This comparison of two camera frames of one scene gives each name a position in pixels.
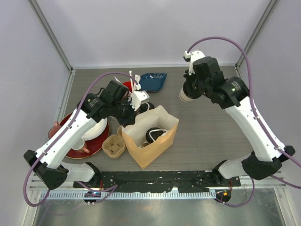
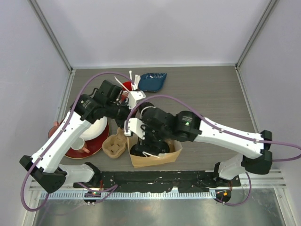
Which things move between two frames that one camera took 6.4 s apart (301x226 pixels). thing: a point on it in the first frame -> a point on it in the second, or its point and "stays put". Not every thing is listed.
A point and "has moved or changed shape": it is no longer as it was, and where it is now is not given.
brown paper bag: [152, 132] has moved or changed shape
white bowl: [95, 131] stays put
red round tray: [93, 145] stays put
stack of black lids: [144, 107] stays put
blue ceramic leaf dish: [152, 82] stays put
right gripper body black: [195, 88] -> [152, 136]
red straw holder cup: [128, 84] stays put
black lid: [154, 133] has moved or changed shape
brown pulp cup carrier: [114, 145] stays put
